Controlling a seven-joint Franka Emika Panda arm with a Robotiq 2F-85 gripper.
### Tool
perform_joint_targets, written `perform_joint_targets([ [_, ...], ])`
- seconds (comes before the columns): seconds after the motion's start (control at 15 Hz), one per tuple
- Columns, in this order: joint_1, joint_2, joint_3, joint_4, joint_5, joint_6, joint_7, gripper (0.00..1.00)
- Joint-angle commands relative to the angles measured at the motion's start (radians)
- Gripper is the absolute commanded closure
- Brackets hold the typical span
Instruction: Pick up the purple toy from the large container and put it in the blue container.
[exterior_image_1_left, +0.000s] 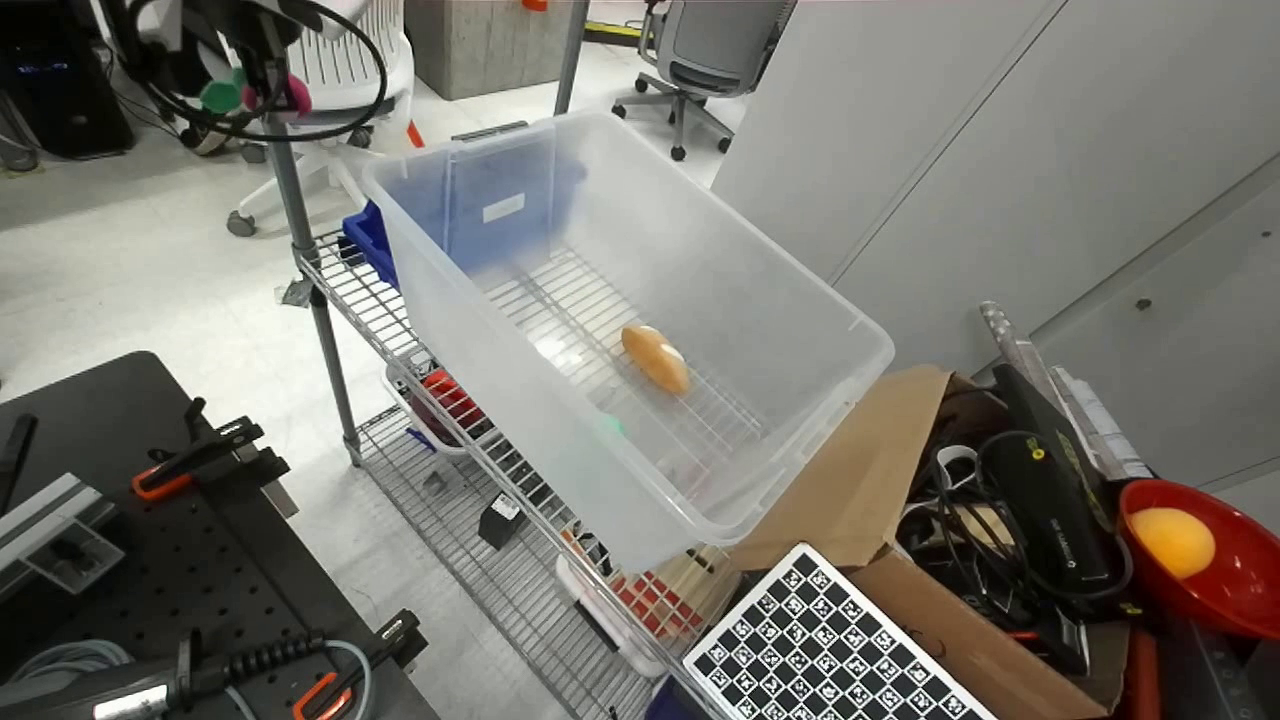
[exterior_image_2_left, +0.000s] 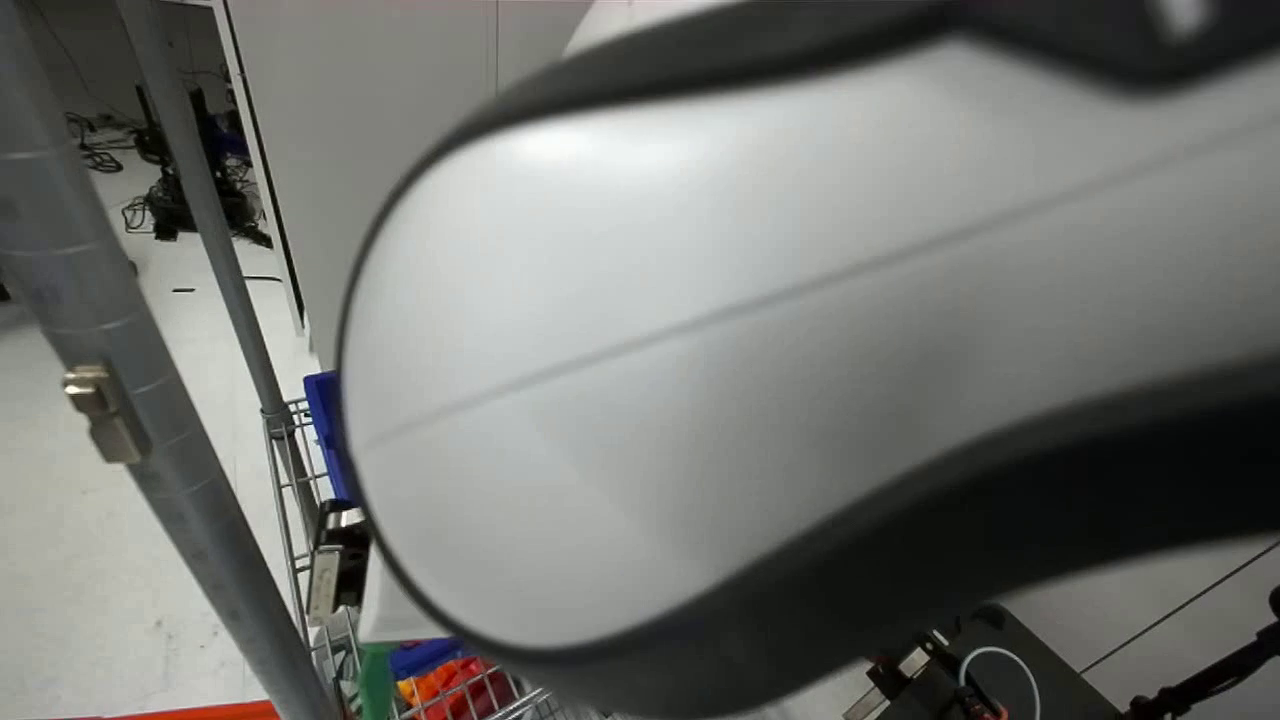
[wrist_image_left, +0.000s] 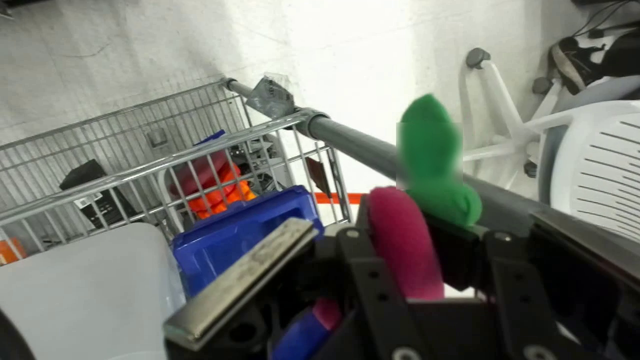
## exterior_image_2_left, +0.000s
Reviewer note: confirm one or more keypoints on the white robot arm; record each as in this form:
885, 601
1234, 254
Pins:
802, 335

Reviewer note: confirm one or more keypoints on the blue container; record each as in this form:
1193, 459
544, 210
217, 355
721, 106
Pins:
326, 440

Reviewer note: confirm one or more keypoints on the red plastic basket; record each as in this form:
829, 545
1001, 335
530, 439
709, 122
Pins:
446, 683

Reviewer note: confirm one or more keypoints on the grey pole with brass fitting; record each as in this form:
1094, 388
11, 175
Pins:
123, 400

